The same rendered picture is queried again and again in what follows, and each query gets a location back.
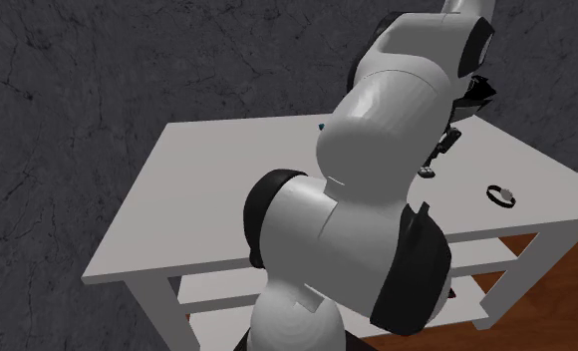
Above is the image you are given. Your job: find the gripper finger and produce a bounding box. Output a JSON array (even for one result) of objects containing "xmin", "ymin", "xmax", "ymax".
[{"xmin": 417, "ymin": 126, "xmax": 463, "ymax": 180}]

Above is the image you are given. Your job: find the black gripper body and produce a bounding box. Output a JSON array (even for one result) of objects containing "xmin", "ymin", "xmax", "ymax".
[{"xmin": 450, "ymin": 74, "xmax": 498, "ymax": 124}]

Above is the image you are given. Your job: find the black wristwatch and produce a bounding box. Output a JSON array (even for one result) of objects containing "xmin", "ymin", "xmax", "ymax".
[{"xmin": 485, "ymin": 183, "xmax": 517, "ymax": 209}]

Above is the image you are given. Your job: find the white table with shelves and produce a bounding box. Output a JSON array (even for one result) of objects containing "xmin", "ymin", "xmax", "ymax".
[{"xmin": 81, "ymin": 112, "xmax": 578, "ymax": 351}]

